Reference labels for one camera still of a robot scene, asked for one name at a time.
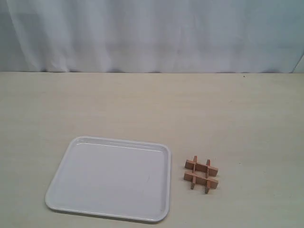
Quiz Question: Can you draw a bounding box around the white backdrop curtain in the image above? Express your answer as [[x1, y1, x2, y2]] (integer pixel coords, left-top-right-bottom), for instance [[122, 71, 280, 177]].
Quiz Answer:
[[0, 0, 304, 73]]

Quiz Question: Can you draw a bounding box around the thin brown wooden stick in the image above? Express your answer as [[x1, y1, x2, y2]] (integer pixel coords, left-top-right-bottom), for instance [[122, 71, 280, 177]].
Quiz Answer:
[[204, 159, 210, 194], [190, 155, 198, 190]]

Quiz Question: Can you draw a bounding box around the white plastic tray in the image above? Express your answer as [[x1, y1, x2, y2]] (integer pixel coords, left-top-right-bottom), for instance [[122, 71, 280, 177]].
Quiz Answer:
[[45, 136, 171, 223]]

